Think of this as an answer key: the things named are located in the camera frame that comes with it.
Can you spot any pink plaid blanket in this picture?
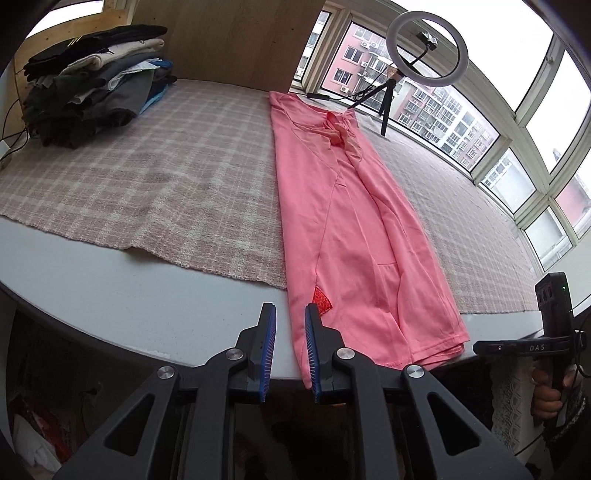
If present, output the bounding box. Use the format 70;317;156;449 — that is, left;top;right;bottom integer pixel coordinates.
0;76;550;317

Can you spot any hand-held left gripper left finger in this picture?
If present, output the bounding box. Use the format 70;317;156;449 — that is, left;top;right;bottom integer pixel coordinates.
54;302;277;480

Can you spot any black tripod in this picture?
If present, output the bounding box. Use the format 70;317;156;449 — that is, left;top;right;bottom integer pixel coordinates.
348;67;399;137

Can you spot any black cable with remote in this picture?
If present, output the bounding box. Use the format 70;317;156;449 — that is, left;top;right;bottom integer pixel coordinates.
307;69;393;101

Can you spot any white lace cloth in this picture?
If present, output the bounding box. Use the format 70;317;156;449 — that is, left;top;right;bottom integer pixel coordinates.
492;360;539;455

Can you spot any stack of folded clothes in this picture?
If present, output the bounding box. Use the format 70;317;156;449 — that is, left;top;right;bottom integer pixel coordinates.
23;24;178;149

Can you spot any power adapter with cable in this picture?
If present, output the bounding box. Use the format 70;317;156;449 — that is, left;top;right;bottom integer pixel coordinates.
0;99;35;169

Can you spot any red and white clutter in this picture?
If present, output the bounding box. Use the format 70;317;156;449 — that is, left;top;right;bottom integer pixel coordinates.
9;397;63;472

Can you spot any white ring light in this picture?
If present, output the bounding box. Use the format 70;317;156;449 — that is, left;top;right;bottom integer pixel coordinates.
386;10;469;88

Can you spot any light wooden board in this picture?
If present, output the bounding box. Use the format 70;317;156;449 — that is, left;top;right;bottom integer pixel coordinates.
124;0;329;95

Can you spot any pink t-shirt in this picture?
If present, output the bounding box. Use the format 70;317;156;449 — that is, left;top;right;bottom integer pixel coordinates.
269;90;470;391

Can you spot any person's right hand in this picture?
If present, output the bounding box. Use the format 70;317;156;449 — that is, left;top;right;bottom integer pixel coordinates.
530;360;579;422

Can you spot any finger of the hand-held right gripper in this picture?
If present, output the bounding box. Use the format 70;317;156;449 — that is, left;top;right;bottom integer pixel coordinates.
473;340;522;357

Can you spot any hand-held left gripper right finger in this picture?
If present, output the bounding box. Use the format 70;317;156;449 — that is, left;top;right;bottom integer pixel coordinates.
305;303;535;480

